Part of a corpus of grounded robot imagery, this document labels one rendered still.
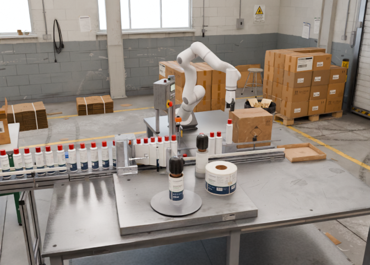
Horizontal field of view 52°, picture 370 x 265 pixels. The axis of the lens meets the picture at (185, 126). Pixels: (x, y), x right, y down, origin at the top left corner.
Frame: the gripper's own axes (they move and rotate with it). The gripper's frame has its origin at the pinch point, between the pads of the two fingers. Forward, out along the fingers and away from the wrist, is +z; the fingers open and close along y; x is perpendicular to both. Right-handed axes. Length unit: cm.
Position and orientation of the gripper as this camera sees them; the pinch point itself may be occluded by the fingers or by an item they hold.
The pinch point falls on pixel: (230, 108)
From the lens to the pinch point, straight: 303.0
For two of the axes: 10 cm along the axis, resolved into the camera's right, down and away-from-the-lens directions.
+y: 2.3, 3.2, -9.2
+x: 9.7, -0.8, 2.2
